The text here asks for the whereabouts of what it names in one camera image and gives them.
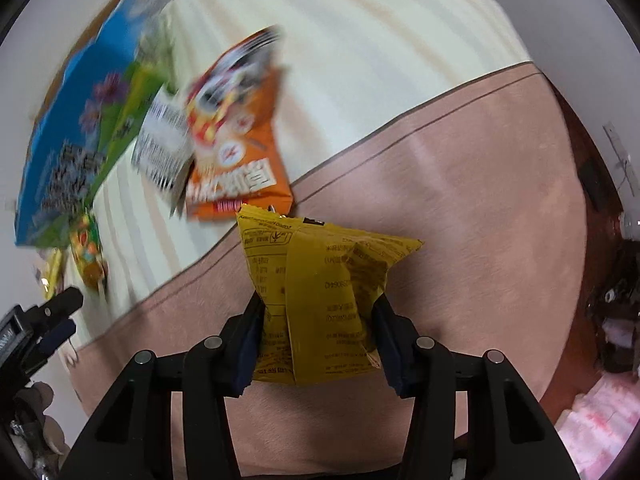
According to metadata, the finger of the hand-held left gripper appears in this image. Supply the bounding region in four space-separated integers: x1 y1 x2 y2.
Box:
27 286 84 329
36 318 77 358

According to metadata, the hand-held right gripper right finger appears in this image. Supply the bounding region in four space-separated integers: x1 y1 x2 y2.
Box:
371 296 581 480

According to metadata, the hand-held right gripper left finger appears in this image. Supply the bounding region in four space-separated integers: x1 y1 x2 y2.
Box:
60 292 266 480

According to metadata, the yellow snack packet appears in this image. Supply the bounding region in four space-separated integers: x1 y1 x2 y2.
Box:
236 204 425 386

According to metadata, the cardboard box blue print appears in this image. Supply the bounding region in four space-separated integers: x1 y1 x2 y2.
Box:
14 0 173 248

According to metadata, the clear packet yellow label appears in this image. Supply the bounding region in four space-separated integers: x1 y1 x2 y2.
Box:
37 247 66 293

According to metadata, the green candy packet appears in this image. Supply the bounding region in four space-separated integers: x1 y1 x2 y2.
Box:
70 212 108 296

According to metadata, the white grey snack packet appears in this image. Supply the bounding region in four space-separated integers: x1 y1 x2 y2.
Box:
131 87 196 218

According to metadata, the orange panda print snack packet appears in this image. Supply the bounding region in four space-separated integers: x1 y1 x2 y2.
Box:
185 25 293 223

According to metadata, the pink white plastic package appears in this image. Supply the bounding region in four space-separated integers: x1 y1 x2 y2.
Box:
555 370 633 478

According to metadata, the white power strip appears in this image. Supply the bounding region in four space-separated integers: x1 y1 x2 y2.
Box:
602 121 636 206

